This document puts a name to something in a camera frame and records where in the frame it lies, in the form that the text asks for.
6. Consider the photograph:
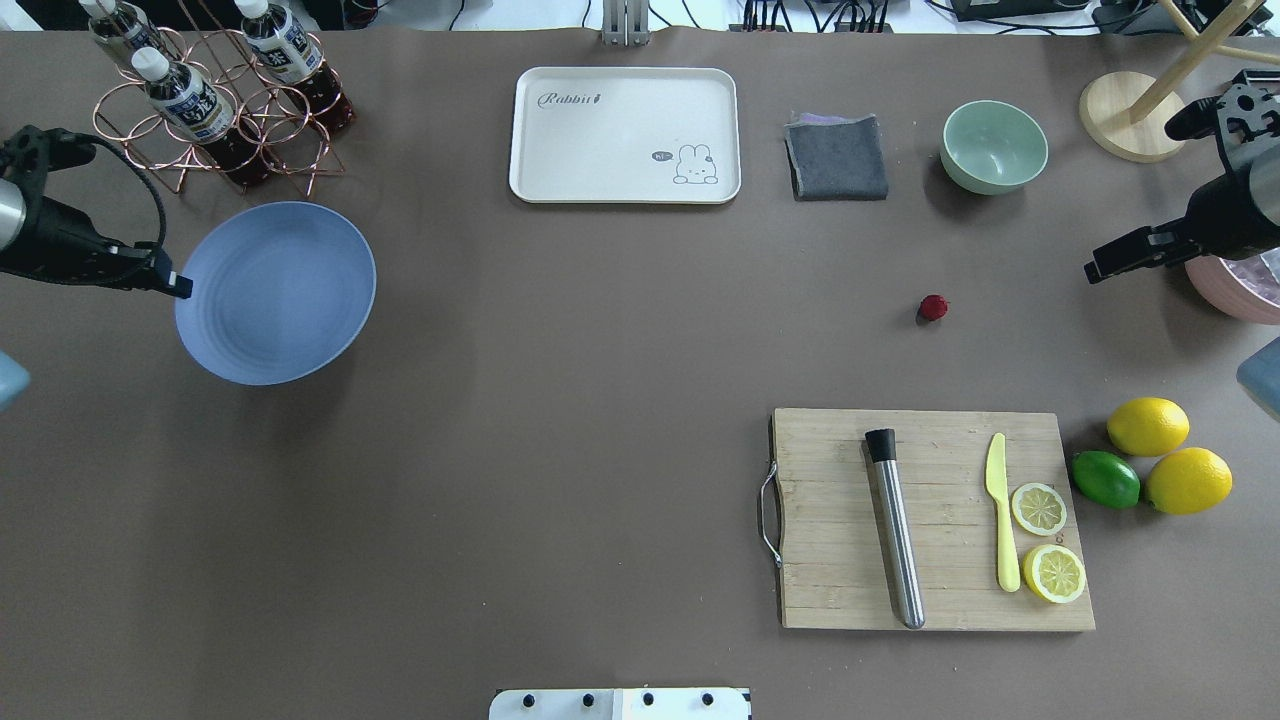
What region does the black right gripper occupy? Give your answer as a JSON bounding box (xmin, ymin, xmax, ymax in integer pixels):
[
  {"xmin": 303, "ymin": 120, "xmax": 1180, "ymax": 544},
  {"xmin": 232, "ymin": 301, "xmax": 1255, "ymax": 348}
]
[{"xmin": 1084, "ymin": 165, "xmax": 1279, "ymax": 284}]

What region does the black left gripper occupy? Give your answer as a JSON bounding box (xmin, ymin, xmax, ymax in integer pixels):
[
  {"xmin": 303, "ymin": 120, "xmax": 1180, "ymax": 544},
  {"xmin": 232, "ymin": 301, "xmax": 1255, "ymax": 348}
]
[{"xmin": 1, "ymin": 199, "xmax": 193, "ymax": 299}]

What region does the blue round plate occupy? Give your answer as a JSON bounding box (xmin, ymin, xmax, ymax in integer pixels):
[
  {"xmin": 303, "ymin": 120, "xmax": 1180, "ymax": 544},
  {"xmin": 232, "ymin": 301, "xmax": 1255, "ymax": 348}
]
[{"xmin": 175, "ymin": 201, "xmax": 378, "ymax": 386}]

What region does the red strawberry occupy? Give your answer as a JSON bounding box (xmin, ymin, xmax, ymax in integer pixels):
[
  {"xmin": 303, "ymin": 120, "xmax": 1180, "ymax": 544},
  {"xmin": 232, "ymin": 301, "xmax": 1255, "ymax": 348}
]
[{"xmin": 916, "ymin": 293, "xmax": 950, "ymax": 322}]

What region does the pink ice bowl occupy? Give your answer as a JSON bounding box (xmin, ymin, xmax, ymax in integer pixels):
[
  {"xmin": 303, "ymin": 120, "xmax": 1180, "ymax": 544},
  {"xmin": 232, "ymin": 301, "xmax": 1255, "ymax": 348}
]
[{"xmin": 1185, "ymin": 256, "xmax": 1279, "ymax": 325}]

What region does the wooden cup stand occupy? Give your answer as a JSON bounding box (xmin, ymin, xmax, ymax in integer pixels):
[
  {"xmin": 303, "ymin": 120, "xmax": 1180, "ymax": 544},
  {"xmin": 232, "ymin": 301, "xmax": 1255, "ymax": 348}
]
[{"xmin": 1078, "ymin": 0, "xmax": 1280, "ymax": 165}]

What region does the upper whole lemon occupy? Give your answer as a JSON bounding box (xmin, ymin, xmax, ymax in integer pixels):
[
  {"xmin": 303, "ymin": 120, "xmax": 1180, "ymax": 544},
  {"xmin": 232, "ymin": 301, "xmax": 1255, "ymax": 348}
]
[{"xmin": 1105, "ymin": 396, "xmax": 1190, "ymax": 457}]

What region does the whole lemon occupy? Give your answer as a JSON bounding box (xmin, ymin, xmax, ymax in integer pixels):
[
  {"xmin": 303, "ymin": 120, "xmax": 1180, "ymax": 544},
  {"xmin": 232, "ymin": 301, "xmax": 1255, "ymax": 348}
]
[
  {"xmin": 1105, "ymin": 396, "xmax": 1190, "ymax": 457},
  {"xmin": 1146, "ymin": 447, "xmax": 1234, "ymax": 515}
]

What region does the front tea bottle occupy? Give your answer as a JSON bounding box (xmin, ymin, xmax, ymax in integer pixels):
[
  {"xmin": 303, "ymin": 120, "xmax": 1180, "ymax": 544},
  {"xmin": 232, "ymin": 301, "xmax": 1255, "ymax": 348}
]
[{"xmin": 131, "ymin": 47, "xmax": 271, "ymax": 187}]

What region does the tea bottle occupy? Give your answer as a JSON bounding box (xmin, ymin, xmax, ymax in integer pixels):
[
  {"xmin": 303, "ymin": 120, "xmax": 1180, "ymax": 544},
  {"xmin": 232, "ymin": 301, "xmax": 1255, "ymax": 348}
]
[
  {"xmin": 79, "ymin": 0, "xmax": 170, "ymax": 73},
  {"xmin": 236, "ymin": 1, "xmax": 355, "ymax": 135},
  {"xmin": 131, "ymin": 47, "xmax": 271, "ymax": 187}
]

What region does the mint green bowl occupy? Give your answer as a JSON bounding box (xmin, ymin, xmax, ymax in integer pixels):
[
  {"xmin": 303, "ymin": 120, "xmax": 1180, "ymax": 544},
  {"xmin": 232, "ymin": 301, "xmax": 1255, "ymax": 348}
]
[{"xmin": 940, "ymin": 100, "xmax": 1050, "ymax": 196}]

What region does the green lime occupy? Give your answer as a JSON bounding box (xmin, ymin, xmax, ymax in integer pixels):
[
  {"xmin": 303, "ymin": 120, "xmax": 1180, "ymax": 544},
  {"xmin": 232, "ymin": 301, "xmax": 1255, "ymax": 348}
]
[{"xmin": 1070, "ymin": 450, "xmax": 1142, "ymax": 509}]

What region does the lower whole lemon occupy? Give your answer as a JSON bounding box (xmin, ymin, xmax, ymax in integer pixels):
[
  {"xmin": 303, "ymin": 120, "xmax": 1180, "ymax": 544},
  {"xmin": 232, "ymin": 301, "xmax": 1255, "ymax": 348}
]
[{"xmin": 1146, "ymin": 447, "xmax": 1234, "ymax": 515}]

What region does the back left tea bottle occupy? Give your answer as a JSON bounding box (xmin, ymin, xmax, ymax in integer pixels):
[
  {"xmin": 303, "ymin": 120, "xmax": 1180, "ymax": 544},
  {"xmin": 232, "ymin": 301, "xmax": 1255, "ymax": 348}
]
[{"xmin": 79, "ymin": 0, "xmax": 170, "ymax": 73}]

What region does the yellow plastic knife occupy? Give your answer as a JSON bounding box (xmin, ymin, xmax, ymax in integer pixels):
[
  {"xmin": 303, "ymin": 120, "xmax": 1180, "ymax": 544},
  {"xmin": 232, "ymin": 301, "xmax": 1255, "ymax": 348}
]
[{"xmin": 984, "ymin": 432, "xmax": 1021, "ymax": 593}]

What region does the back right tea bottle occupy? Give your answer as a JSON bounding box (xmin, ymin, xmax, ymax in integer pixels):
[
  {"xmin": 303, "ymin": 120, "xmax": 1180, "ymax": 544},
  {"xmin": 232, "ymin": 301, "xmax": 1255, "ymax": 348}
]
[{"xmin": 236, "ymin": 1, "xmax": 355, "ymax": 135}]

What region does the upper lemon slice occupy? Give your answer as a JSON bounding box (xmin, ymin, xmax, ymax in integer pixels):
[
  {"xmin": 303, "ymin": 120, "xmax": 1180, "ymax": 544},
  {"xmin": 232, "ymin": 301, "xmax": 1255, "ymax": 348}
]
[{"xmin": 1010, "ymin": 483, "xmax": 1068, "ymax": 537}]

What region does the steel muddler black tip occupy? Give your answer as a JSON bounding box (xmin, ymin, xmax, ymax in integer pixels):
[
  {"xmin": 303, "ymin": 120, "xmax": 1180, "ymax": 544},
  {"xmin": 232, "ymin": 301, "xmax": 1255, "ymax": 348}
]
[{"xmin": 865, "ymin": 428, "xmax": 925, "ymax": 630}]

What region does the grey folded cloth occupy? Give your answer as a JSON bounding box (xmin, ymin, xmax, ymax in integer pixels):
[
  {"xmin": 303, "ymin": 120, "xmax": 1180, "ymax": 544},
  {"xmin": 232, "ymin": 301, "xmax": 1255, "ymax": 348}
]
[{"xmin": 785, "ymin": 113, "xmax": 890, "ymax": 201}]

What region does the lower lemon half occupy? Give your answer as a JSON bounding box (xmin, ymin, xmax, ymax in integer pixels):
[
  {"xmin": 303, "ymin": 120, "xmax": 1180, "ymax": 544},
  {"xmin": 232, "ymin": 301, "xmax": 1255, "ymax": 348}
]
[{"xmin": 1021, "ymin": 544, "xmax": 1087, "ymax": 603}]

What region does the wooden cutting board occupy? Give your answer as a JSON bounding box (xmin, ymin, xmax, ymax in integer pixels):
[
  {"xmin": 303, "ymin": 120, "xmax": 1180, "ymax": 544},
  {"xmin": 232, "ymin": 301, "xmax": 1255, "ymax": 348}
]
[{"xmin": 771, "ymin": 407, "xmax": 1094, "ymax": 632}]

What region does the cream rabbit tray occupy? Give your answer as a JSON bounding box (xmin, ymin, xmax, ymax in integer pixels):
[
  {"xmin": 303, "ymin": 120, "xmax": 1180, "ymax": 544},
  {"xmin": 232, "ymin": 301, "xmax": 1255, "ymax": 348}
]
[{"xmin": 508, "ymin": 67, "xmax": 742, "ymax": 204}]

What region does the copper wire bottle rack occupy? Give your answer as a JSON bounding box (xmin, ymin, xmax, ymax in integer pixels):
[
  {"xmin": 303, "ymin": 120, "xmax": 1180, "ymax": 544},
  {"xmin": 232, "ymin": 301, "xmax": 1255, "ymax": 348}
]
[{"xmin": 92, "ymin": 1, "xmax": 344, "ymax": 199}]

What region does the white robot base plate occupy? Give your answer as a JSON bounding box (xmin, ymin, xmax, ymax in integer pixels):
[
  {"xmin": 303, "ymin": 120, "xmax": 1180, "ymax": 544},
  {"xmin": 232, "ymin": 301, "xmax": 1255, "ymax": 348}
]
[{"xmin": 488, "ymin": 687, "xmax": 753, "ymax": 719}]

